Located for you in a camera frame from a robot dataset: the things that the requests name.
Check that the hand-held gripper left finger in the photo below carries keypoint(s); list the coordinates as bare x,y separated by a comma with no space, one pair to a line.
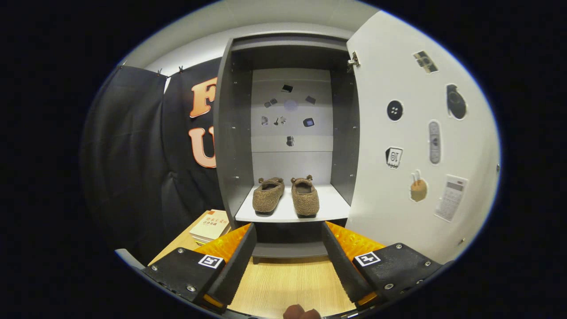
237,270

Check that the dark grey shoe cabinet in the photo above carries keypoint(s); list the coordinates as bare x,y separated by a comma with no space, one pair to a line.
234,146

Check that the metal door hinge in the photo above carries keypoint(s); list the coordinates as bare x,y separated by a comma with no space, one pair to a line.
354,60

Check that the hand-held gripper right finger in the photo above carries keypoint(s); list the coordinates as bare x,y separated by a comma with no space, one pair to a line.
343,270

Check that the black backdrop cloth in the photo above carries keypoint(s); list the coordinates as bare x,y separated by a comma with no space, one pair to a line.
133,155

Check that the brown fuzzy shoe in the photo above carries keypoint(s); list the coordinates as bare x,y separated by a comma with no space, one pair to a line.
304,199
268,197

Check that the beige shoe cabinet door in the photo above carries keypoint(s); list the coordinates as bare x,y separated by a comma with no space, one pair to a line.
376,212

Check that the beige cover book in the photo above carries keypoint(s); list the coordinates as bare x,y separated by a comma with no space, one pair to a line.
211,225

